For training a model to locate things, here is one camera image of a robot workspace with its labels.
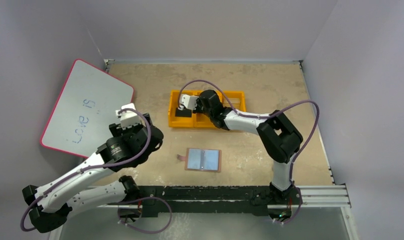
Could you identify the yellow left bin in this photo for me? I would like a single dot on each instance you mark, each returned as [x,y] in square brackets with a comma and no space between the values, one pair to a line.
[178,122]

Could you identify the yellow right bin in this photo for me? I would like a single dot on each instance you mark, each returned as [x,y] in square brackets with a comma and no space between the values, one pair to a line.
[233,104]

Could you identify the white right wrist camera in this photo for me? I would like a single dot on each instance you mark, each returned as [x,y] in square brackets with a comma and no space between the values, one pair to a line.
[187,102]

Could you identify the yellow bin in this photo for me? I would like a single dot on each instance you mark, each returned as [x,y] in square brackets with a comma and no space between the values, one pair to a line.
[233,104]
[205,122]
[178,122]

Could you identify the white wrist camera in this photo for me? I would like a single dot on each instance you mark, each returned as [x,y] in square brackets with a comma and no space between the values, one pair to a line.
[127,116]
[187,102]

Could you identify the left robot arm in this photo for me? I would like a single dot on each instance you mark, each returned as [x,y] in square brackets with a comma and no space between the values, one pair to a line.
[40,216]

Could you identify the aluminium frame rail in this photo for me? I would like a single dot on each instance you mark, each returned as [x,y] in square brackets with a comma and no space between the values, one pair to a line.
[312,196]

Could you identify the pink framed whiteboard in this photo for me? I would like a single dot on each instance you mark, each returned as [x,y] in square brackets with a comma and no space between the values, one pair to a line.
[85,108]

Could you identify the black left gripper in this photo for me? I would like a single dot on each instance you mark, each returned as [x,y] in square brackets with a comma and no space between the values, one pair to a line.
[118,127]

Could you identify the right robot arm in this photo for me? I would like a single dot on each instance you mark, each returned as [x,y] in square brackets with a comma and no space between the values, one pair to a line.
[279,136]

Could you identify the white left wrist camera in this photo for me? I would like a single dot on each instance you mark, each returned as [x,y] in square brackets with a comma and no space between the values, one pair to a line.
[127,116]

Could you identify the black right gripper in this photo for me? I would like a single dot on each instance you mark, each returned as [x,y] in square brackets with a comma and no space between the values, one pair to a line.
[182,112]

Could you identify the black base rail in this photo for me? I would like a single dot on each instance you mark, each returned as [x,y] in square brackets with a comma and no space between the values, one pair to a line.
[256,200]

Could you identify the yellow middle bin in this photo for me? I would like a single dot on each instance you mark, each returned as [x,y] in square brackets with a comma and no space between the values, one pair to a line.
[205,122]

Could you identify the brown leather card holder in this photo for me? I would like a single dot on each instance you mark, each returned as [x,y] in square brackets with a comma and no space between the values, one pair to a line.
[203,160]

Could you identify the black card in bin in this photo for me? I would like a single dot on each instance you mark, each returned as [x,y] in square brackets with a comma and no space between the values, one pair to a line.
[183,113]

